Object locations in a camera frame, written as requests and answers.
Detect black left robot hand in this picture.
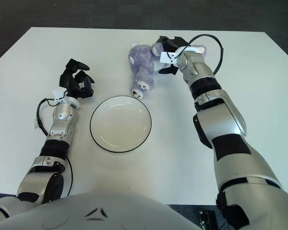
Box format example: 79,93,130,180
59,58,96,99

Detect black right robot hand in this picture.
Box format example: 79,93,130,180
156,35,190,75

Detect purple plush bunny doll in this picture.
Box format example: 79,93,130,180
128,42,209,100

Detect white plate with black rim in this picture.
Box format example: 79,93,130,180
90,95,153,153

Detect white right wrist connector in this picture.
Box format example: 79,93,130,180
159,51,177,65

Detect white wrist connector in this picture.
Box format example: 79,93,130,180
52,88,67,101
159,51,177,65

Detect white left wrist connector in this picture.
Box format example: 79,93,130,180
52,88,67,101

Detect grey robot torso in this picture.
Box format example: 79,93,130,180
0,191,202,230

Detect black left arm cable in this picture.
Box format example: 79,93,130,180
36,97,74,195

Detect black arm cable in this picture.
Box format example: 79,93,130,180
187,34,224,76
36,97,74,195

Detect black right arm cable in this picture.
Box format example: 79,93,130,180
187,34,224,76

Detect black metal bracket with screws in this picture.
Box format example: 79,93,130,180
198,210,218,230

